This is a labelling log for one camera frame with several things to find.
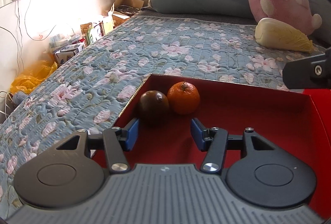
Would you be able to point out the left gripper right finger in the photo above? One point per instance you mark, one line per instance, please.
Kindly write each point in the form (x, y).
(253, 168)

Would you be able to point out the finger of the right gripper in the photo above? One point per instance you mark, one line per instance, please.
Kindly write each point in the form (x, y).
(308, 73)

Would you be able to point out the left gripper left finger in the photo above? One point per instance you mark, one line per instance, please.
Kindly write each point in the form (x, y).
(74, 169)

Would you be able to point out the orange tangerine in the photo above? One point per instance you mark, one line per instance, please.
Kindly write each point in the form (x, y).
(183, 98)

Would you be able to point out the dark brown round fruit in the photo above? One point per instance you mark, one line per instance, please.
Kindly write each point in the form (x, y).
(153, 106)

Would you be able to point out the small red tray box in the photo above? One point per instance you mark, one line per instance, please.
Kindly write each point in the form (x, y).
(165, 184)

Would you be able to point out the napa cabbage plush toy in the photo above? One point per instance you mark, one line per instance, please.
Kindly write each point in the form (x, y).
(275, 34)

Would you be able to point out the floral quilted bed cover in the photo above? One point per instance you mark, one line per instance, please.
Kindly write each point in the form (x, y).
(92, 88)

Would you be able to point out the yellow plastic bag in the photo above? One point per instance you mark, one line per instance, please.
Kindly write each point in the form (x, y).
(32, 76)

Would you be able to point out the white carton box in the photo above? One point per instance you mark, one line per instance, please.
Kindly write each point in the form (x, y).
(67, 52)

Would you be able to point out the cardboard box with pan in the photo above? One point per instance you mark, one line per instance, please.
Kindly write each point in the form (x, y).
(122, 10)

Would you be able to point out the wall charger with cables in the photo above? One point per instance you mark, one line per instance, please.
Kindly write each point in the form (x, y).
(26, 28)

